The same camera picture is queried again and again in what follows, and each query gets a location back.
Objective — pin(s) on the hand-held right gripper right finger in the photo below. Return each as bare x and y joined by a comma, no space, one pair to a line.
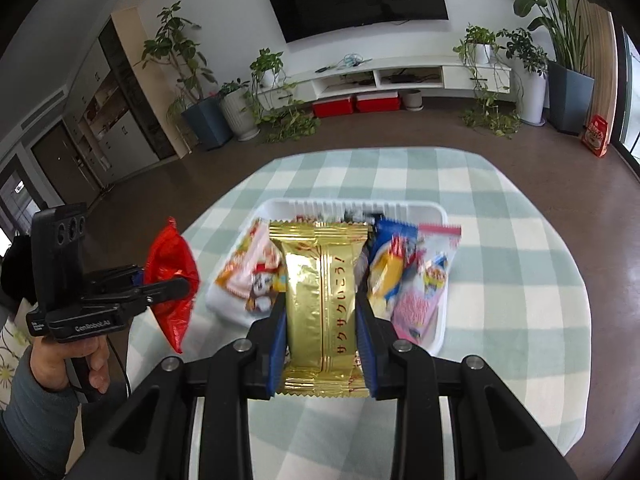
362,355

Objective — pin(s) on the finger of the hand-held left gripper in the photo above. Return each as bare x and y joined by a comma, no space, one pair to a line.
135,276
165,290

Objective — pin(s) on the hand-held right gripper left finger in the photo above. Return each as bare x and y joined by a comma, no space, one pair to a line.
277,355

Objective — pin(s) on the white plastic tray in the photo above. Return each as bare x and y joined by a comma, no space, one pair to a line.
222,307

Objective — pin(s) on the gold snack packet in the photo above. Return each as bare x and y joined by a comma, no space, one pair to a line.
310,300

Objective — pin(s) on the pink cartoon snack packet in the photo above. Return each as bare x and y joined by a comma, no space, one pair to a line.
425,305

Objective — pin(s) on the pink and white snack packet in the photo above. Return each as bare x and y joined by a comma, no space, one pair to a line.
240,260

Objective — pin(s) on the blue and red snack packet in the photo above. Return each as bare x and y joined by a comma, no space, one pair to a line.
392,260

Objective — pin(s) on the person's left forearm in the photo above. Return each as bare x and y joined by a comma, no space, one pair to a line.
35,425

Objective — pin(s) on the person's left hand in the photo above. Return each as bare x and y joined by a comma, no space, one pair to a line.
47,367

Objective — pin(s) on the floral printed cloth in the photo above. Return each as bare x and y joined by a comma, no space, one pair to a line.
10,355

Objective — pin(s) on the brown door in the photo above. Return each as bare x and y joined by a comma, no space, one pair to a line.
57,160

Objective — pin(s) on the green checked tablecloth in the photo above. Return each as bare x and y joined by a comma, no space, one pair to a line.
500,260

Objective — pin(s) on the leafy plant in dark pot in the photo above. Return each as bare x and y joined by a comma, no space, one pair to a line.
207,125

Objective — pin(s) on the plant in white ribbed pot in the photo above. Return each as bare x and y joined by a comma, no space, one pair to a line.
239,117

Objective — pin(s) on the trailing plant small white pot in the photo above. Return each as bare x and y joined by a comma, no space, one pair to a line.
481,54
267,77

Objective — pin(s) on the red storage box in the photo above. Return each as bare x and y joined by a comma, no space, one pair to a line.
334,108
378,103

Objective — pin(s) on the empty grey flower pot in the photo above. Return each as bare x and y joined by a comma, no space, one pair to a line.
412,100

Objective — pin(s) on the black device in cabinet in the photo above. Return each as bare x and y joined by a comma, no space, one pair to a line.
403,78

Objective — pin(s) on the white television cabinet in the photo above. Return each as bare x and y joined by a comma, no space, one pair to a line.
460,77

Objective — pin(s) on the bushy plant tall white pot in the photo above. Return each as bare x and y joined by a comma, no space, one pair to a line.
531,95

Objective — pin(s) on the red paper bag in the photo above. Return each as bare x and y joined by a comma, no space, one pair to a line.
596,136

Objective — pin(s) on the large-leaf plant dark square pot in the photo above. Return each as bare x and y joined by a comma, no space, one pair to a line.
570,97

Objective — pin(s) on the black framed glass door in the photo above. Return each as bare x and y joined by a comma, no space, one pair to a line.
620,85

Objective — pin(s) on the beige curtain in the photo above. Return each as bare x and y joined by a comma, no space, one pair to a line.
600,60

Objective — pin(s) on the built-in wall cabinet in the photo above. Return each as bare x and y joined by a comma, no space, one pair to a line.
125,135

